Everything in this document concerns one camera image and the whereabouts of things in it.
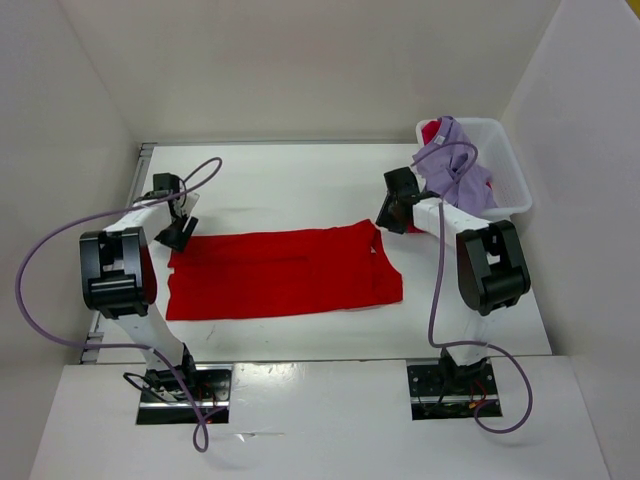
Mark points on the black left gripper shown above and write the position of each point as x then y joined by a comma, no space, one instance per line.
176,231

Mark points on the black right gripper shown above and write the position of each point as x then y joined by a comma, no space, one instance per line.
391,211

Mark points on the red t shirt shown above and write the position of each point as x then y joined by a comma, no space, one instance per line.
277,274

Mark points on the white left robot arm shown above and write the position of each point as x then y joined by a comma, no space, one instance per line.
119,281

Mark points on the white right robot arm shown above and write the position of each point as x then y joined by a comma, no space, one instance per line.
491,269

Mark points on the lilac t shirt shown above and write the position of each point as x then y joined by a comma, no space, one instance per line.
447,162

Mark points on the magenta t shirt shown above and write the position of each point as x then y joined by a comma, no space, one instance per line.
431,208

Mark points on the white plastic basket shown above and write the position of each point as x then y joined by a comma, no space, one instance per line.
510,190

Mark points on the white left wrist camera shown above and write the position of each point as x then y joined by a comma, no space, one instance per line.
186,205

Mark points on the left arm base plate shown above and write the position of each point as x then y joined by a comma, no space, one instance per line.
163,402

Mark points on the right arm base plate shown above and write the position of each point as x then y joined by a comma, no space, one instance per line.
437,395

